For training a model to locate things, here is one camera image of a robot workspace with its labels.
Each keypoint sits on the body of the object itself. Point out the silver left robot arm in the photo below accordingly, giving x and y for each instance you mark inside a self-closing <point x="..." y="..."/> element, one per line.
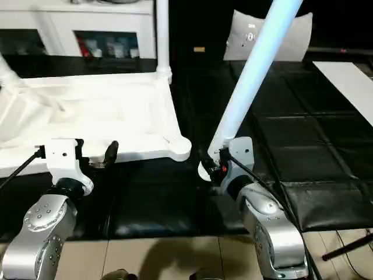
<point x="41" y="233"/>

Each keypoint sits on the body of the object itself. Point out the small white jar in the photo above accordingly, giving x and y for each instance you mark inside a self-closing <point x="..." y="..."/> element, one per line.
<point x="97" y="53"/>
<point x="134" y="52"/>

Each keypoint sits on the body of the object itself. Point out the dark grey robot foot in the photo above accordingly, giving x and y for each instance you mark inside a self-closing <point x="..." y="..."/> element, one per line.
<point x="205" y="275"/>
<point x="115" y="275"/>

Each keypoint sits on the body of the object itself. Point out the small red bottle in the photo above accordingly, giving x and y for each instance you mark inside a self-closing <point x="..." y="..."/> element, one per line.
<point x="85" y="49"/>

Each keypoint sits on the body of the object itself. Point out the white cabinet with glass doors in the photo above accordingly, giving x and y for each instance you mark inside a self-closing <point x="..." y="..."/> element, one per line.
<point x="46" y="23"/>

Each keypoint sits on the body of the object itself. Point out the black box with yellow label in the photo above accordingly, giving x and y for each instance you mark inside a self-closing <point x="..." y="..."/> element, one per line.
<point x="198" y="26"/>

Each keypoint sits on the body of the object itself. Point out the black stand leg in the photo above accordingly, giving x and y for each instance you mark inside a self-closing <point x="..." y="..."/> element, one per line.
<point x="349" y="246"/>

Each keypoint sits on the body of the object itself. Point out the white flat board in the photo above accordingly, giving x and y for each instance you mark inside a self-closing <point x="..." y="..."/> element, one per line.
<point x="349" y="87"/>

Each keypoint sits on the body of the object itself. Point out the white plastic bag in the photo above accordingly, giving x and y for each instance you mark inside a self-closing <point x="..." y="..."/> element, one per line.
<point x="297" y="38"/>

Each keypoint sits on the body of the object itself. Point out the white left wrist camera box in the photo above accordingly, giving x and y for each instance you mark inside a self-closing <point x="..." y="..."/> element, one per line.
<point x="64" y="157"/>

